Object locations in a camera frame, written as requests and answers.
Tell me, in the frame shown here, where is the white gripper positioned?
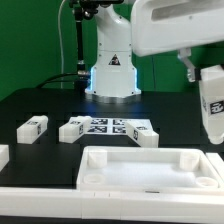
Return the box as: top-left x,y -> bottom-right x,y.
131,0 -> 224,82

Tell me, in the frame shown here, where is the white desk top tray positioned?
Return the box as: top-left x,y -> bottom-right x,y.
76,146 -> 224,194

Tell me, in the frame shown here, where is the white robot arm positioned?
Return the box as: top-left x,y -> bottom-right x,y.
69,0 -> 224,103

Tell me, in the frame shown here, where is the fiducial marker sheet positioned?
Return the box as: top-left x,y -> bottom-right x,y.
68,116 -> 155,137

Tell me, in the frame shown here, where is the white left fence block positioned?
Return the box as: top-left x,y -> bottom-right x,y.
0,145 -> 9,172

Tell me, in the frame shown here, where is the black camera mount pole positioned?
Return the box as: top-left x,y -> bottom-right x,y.
73,7 -> 89,94

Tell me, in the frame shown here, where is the white right fence rail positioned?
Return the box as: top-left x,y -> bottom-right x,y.
206,153 -> 224,175

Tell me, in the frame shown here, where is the white fence rail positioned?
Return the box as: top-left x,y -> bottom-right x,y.
206,153 -> 224,175
0,187 -> 224,224

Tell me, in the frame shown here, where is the white cable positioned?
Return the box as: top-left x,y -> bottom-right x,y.
57,0 -> 68,90

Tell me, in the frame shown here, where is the black cable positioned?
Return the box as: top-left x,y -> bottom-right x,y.
35,73 -> 91,89

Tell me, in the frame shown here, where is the white front fence rail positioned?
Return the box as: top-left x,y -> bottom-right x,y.
0,187 -> 224,224

